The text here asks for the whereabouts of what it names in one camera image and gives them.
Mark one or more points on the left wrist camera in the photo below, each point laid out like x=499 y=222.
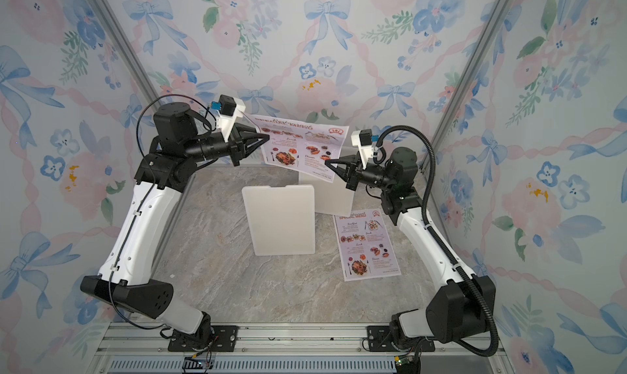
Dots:
x=229 y=109

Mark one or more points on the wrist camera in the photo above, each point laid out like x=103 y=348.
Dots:
x=367 y=149
x=229 y=109

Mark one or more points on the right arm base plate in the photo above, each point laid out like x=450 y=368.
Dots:
x=381 y=339

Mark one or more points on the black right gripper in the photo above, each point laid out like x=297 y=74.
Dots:
x=349 y=174

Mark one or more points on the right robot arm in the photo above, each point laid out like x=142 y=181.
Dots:
x=461 y=309

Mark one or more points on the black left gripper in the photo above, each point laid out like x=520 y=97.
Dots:
x=242 y=144

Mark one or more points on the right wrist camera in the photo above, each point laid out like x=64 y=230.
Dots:
x=367 y=149

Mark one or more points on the aluminium frame post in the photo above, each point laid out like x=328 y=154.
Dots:
x=488 y=35
x=114 y=29

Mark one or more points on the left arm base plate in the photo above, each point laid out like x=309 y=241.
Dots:
x=216 y=338

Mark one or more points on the white narrow rack rear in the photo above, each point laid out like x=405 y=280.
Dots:
x=330 y=194

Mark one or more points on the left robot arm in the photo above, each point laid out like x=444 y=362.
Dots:
x=185 y=143

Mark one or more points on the restaurant special menu sheet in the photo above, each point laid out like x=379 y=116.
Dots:
x=301 y=146

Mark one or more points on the white narrow rack front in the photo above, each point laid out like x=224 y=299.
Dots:
x=281 y=219

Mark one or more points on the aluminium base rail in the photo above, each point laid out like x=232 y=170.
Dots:
x=283 y=348

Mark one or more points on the white narrow rack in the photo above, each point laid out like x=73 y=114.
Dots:
x=330 y=194
x=281 y=219

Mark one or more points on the aluminium frame post right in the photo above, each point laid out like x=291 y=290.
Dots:
x=488 y=35

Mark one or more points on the aluminium frame post left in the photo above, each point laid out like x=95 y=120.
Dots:
x=114 y=29

